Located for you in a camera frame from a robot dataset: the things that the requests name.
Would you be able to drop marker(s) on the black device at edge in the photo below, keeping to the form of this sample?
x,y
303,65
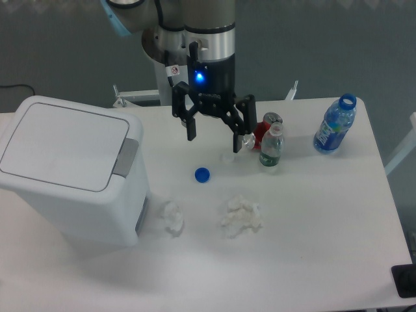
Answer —
x,y
404,278

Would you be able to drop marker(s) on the clear green-label water bottle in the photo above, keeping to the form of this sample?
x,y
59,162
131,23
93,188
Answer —
x,y
272,145

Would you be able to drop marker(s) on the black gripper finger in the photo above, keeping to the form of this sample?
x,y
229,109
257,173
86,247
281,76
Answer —
x,y
240,115
179,109

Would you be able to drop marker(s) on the white frame at right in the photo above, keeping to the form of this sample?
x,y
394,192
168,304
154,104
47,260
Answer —
x,y
406,145

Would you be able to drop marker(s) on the blue bottle cap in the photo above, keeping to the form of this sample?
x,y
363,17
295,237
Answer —
x,y
202,175

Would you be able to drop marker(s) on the red soda can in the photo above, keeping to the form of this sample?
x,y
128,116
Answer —
x,y
262,127

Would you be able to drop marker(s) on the large crumpled white tissue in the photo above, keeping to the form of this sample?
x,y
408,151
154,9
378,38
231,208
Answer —
x,y
242,216

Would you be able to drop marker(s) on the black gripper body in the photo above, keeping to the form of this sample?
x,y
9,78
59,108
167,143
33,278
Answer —
x,y
211,87

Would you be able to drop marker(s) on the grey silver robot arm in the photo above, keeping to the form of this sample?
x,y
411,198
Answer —
x,y
192,47

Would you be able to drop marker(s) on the white trash can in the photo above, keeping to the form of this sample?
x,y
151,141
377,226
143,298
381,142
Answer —
x,y
79,166

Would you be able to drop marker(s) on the white metal robot stand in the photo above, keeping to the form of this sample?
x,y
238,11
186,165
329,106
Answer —
x,y
156,87

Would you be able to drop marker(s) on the small crumpled white tissue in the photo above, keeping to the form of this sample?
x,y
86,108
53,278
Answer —
x,y
173,218

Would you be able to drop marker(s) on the blue drink bottle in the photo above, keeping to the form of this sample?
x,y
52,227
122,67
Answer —
x,y
337,120

